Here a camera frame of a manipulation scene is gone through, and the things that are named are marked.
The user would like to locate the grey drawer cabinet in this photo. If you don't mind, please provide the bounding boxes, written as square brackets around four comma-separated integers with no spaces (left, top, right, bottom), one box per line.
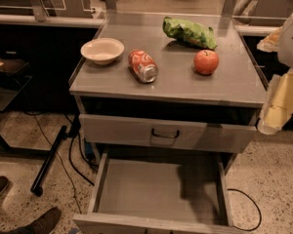
[68,11,269,154]

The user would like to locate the red apple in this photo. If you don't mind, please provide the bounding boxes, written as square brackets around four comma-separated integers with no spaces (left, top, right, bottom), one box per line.
[193,50,219,75]

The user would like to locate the black metal stand leg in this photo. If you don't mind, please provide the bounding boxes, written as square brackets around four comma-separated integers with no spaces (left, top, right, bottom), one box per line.
[30,126,66,197]

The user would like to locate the green chip bag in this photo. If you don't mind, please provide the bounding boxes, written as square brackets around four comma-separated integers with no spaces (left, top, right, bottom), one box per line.
[162,17,217,50]

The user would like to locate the black floor cable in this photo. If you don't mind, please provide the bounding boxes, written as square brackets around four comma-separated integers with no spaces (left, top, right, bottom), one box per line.
[227,188,263,232]

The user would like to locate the dark shoe lower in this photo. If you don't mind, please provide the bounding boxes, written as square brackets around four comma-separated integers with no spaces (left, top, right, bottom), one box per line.
[8,207,62,234]

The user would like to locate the dark side table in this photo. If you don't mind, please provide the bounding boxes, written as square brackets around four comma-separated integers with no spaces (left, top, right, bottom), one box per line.
[0,57,31,112]

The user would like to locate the red coke can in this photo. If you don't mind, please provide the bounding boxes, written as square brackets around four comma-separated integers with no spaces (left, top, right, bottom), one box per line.
[128,50,159,83]

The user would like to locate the top drawer with black handle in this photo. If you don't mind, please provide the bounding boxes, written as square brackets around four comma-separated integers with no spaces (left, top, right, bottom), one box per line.
[79,114,256,153]

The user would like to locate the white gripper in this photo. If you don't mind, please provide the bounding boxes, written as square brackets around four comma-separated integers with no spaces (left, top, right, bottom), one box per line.
[257,14,293,135]

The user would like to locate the white bowl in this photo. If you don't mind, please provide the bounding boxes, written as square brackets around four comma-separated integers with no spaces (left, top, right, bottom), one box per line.
[80,38,124,65]

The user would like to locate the open middle drawer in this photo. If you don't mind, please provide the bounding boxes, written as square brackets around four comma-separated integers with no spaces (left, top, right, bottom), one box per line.
[73,152,241,234]

